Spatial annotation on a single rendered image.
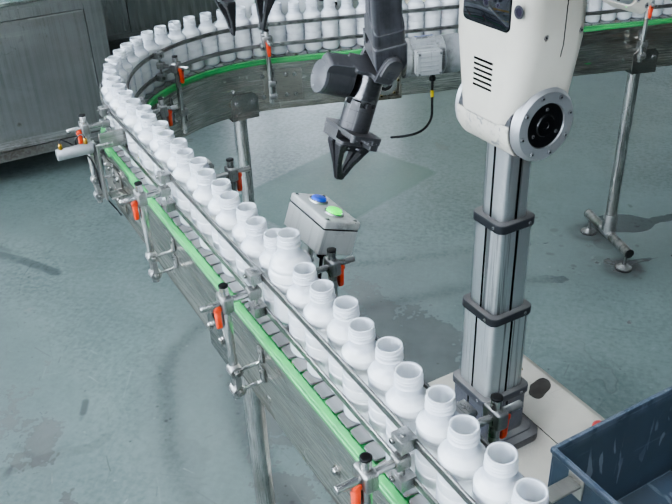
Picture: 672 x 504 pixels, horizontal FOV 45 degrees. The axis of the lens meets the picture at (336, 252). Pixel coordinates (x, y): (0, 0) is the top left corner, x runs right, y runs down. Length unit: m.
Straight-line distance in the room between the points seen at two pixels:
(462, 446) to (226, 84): 1.94
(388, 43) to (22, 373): 2.12
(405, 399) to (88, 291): 2.54
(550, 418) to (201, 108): 1.44
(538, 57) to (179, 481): 1.63
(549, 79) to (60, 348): 2.14
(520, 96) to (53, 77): 3.09
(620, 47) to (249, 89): 1.35
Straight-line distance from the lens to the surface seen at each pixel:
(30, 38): 4.30
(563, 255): 3.56
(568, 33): 1.66
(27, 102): 4.38
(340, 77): 1.41
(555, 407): 2.39
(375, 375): 1.11
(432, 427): 1.03
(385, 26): 1.36
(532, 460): 2.23
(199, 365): 2.96
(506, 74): 1.64
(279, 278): 1.30
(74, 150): 2.03
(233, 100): 2.75
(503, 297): 1.95
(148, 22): 6.48
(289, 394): 1.37
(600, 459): 1.40
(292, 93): 2.80
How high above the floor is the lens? 1.84
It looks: 32 degrees down
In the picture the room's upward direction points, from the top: 2 degrees counter-clockwise
